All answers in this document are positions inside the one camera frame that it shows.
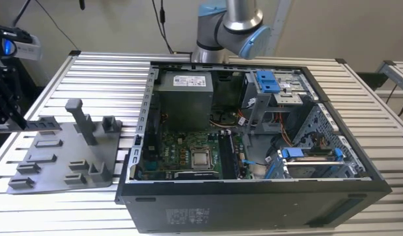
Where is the hard disk in blue carrier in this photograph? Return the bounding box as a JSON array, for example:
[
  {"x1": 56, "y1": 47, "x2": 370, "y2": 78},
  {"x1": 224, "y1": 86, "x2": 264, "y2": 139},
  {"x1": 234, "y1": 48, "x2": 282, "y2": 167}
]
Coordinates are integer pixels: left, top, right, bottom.
[{"x1": 278, "y1": 147, "x2": 352, "y2": 179}]

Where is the grey power supply unit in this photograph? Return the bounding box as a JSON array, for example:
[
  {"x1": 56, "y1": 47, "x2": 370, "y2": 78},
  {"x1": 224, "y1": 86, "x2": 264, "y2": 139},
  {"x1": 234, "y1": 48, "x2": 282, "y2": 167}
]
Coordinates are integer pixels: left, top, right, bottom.
[{"x1": 154, "y1": 71, "x2": 216, "y2": 131}]

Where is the black open PC case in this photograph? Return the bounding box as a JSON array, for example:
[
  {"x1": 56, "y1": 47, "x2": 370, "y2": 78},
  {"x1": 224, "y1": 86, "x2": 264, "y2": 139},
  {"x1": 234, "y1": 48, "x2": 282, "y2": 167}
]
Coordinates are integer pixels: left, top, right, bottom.
[{"x1": 115, "y1": 60, "x2": 395, "y2": 234}]

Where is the blue data cable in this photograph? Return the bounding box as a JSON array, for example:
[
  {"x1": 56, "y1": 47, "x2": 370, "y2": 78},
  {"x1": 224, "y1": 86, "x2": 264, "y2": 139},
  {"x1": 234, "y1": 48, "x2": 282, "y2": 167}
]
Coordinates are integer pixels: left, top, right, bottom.
[{"x1": 242, "y1": 158, "x2": 275, "y2": 167}]

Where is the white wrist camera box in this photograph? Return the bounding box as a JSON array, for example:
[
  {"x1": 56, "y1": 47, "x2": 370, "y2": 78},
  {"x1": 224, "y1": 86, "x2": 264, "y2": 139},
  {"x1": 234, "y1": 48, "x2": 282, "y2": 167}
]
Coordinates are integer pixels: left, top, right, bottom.
[{"x1": 15, "y1": 34, "x2": 43, "y2": 61}]

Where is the green motherboard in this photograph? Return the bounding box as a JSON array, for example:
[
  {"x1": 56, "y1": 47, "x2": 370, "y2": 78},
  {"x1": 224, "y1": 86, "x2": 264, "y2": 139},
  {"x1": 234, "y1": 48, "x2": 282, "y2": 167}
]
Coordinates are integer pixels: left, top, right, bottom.
[{"x1": 135, "y1": 131, "x2": 255, "y2": 181}]

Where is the orange power wire bundle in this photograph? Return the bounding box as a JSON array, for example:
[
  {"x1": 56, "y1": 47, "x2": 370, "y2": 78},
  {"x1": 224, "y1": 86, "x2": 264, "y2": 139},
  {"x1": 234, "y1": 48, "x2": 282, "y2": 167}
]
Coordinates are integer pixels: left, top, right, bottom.
[{"x1": 279, "y1": 112, "x2": 294, "y2": 146}]

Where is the grey plastic parts rack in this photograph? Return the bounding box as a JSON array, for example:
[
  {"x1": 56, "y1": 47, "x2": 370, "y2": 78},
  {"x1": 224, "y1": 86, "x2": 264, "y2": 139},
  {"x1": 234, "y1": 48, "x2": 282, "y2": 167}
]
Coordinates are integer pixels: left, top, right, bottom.
[{"x1": 6, "y1": 98, "x2": 124, "y2": 195}]

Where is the grey metal drive cage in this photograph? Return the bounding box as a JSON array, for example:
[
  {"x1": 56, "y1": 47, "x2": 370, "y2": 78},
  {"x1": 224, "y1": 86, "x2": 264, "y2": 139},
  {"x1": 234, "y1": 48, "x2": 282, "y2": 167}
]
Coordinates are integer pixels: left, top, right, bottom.
[{"x1": 242, "y1": 68, "x2": 318, "y2": 128}]

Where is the black box beside table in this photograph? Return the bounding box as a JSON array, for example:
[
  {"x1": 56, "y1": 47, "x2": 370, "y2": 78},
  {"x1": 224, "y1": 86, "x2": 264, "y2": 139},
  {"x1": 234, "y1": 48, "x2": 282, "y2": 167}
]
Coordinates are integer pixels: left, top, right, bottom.
[{"x1": 355, "y1": 72, "x2": 390, "y2": 92}]

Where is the black graphics card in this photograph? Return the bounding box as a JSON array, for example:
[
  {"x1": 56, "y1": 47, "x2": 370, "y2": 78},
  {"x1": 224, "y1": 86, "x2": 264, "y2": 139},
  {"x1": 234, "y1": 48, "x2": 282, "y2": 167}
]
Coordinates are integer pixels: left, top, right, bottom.
[{"x1": 174, "y1": 171, "x2": 222, "y2": 181}]

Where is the metal CPU socket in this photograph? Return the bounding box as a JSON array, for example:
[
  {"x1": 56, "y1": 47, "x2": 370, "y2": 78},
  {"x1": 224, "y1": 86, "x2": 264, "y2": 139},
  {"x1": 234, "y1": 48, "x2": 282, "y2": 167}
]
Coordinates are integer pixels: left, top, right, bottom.
[{"x1": 187, "y1": 147, "x2": 216, "y2": 171}]

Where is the neighbouring metal slat table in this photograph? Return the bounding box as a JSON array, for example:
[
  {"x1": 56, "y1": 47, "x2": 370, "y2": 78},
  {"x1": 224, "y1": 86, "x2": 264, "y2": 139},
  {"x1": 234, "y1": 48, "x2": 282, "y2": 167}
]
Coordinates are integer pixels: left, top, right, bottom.
[{"x1": 374, "y1": 60, "x2": 403, "y2": 99}]

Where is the silver CPU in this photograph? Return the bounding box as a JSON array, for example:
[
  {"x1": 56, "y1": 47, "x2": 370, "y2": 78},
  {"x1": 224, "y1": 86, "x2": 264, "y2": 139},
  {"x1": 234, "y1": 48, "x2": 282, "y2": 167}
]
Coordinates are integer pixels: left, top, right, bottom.
[{"x1": 192, "y1": 152, "x2": 211, "y2": 169}]

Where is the blue drive latch bracket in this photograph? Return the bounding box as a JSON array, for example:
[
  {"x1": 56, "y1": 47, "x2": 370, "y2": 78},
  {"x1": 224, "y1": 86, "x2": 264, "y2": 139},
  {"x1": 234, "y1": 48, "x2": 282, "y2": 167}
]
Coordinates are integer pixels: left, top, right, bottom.
[{"x1": 255, "y1": 70, "x2": 282, "y2": 94}]

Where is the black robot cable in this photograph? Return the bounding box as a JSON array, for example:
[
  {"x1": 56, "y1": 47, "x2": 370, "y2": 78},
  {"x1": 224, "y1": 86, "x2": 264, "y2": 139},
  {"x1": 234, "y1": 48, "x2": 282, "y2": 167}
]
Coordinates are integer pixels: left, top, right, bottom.
[{"x1": 151, "y1": 0, "x2": 192, "y2": 55}]

